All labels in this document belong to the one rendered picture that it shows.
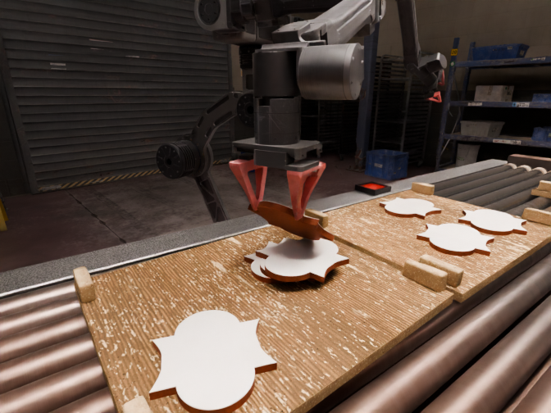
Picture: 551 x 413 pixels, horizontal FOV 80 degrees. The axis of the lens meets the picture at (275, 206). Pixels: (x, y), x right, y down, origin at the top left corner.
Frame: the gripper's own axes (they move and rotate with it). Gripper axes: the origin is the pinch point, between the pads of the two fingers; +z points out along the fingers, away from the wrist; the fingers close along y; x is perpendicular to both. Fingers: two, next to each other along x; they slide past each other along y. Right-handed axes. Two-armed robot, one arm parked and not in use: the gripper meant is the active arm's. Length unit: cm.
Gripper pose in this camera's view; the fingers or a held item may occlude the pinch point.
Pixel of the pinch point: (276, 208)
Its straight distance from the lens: 45.6
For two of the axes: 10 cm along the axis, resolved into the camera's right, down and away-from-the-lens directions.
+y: -8.3, -1.8, 5.2
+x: -5.5, 2.8, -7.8
